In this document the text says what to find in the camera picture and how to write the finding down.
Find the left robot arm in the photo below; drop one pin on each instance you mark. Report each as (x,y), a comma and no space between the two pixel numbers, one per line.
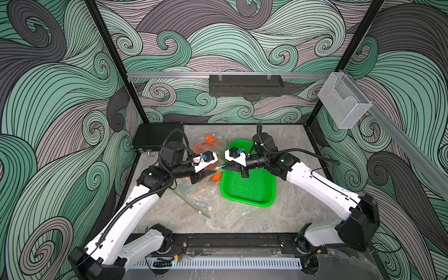
(110,255)

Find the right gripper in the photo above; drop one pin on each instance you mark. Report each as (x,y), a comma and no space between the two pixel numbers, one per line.
(231,165)

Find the black wall tray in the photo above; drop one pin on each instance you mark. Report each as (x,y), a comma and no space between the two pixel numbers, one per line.
(246,86)

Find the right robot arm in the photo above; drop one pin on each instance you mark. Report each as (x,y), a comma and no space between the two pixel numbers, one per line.
(358,216)

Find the clear acrylic wall holder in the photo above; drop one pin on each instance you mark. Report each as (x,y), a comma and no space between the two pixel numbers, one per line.
(344,99)

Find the black case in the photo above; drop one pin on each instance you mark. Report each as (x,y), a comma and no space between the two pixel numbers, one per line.
(150,136)

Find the green plastic basket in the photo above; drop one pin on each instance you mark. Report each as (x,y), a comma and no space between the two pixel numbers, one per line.
(259,189)

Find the blue-zip clear bag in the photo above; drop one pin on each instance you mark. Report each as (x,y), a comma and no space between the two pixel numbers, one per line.
(184,170)

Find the oranges in blue-zip bag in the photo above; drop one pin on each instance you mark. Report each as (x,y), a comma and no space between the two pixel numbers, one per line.
(215,176)

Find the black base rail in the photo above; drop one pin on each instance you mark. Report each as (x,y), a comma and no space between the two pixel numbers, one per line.
(194,244)

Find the white slotted cable duct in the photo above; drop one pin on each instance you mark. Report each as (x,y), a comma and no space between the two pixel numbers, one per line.
(214,263)

